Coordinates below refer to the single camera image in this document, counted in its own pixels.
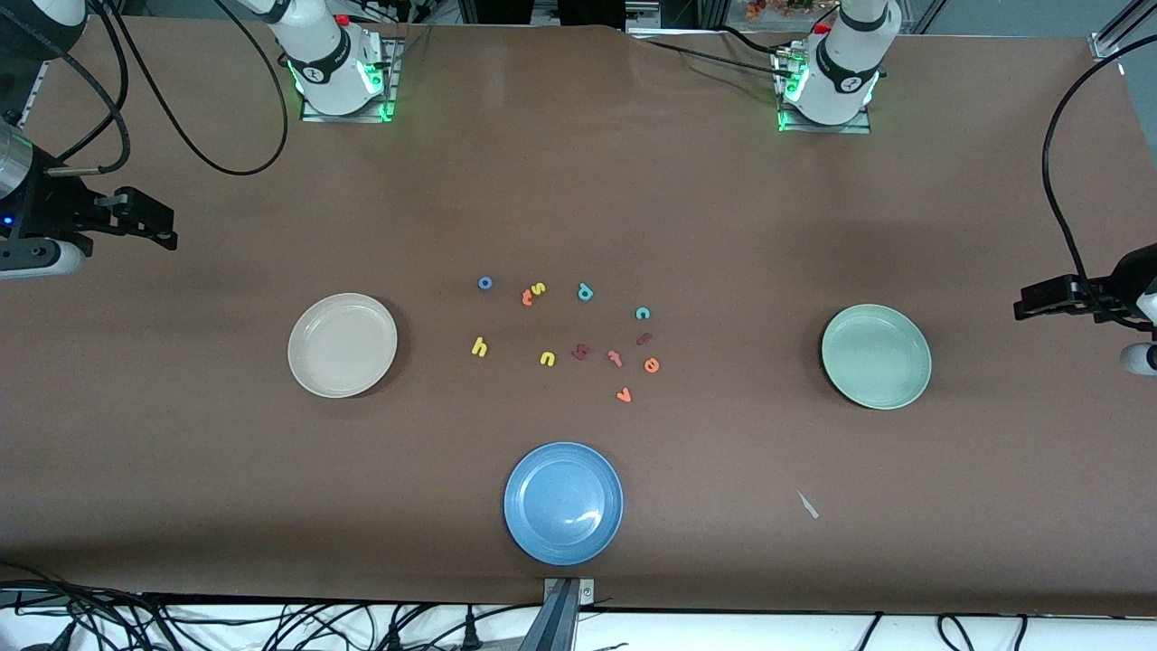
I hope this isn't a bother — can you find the blue plate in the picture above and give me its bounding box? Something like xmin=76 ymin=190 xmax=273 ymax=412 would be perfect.
xmin=503 ymin=441 xmax=625 ymax=567

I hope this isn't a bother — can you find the aluminium frame rail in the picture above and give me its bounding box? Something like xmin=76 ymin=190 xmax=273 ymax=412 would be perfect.
xmin=18 ymin=61 xmax=52 ymax=127
xmin=1089 ymin=0 xmax=1157 ymax=62

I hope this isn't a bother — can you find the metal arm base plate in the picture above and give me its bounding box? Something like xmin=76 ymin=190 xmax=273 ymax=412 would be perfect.
xmin=776 ymin=50 xmax=873 ymax=135
xmin=300 ymin=36 xmax=403 ymax=124

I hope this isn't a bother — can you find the beige brown plate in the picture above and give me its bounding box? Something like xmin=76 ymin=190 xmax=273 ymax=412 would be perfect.
xmin=287 ymin=293 xmax=399 ymax=399

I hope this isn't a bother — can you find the black base cable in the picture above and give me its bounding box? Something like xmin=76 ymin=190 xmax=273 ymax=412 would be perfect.
xmin=633 ymin=36 xmax=789 ymax=73
xmin=714 ymin=24 xmax=798 ymax=53

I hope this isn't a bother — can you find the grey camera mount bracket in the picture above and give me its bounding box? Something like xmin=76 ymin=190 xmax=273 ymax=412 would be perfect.
xmin=515 ymin=577 xmax=596 ymax=651

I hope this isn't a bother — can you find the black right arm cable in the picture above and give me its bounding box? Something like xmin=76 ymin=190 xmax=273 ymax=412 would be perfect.
xmin=45 ymin=0 xmax=290 ymax=178

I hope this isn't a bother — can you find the green plate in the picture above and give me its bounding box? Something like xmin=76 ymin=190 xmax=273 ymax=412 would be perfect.
xmin=821 ymin=304 xmax=933 ymax=410

